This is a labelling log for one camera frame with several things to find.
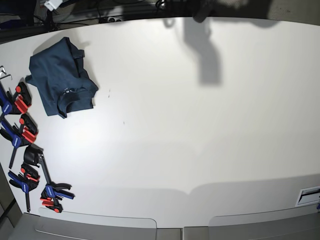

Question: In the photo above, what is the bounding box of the dark blue T-shirt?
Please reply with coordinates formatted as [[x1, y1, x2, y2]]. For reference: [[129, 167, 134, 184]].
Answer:
[[25, 37, 99, 119]]

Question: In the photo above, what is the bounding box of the blue red bar clamp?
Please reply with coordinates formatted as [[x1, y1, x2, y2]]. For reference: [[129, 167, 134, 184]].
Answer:
[[8, 162, 40, 213], [0, 113, 38, 169], [0, 81, 32, 121]]

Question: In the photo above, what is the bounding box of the blue black bar clamp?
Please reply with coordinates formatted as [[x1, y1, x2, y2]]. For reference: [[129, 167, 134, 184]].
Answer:
[[23, 145, 75, 213]]

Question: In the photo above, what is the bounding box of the grey chair back left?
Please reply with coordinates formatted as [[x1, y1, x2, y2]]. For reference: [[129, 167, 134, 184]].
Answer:
[[14, 212, 181, 240]]

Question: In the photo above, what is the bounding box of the grey chair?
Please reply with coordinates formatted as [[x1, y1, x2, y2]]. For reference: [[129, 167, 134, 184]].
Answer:
[[14, 212, 181, 240], [182, 206, 320, 240]]

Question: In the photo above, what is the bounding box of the silver metal hook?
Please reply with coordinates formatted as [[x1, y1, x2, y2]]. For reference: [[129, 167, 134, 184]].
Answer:
[[0, 65, 13, 80]]

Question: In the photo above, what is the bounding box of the grey chair back right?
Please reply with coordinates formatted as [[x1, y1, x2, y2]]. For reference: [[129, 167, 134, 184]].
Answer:
[[182, 206, 320, 240]]

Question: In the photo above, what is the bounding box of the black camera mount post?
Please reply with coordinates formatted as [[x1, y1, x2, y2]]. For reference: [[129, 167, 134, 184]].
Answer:
[[192, 0, 215, 23]]

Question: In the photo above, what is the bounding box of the aluminium frame rail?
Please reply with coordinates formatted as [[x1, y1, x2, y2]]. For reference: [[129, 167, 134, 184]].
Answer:
[[52, 6, 126, 24]]

